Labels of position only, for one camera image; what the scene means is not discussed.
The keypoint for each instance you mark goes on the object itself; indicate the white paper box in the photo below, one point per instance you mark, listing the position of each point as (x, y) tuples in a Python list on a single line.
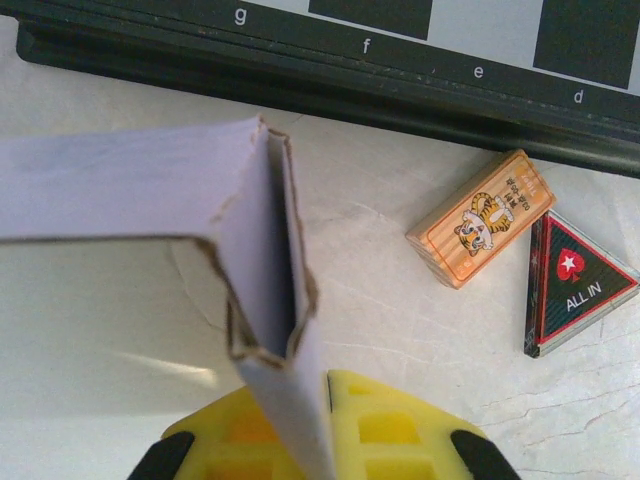
[(125, 175)]

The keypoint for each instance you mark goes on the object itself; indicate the wooden tiger print block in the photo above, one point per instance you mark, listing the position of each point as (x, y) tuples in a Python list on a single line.
[(480, 222)]

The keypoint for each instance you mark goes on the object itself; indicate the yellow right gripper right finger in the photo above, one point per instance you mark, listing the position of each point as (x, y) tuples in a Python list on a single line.
[(395, 430)]

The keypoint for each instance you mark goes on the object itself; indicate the black red triangular chip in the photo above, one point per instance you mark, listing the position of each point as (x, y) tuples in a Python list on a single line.
[(575, 285)]

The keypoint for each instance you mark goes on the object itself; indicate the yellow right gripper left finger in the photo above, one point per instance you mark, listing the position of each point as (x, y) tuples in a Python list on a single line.
[(235, 440)]

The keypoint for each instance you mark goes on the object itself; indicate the black and grey chessboard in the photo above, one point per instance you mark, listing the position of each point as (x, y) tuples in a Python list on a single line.
[(350, 70)]

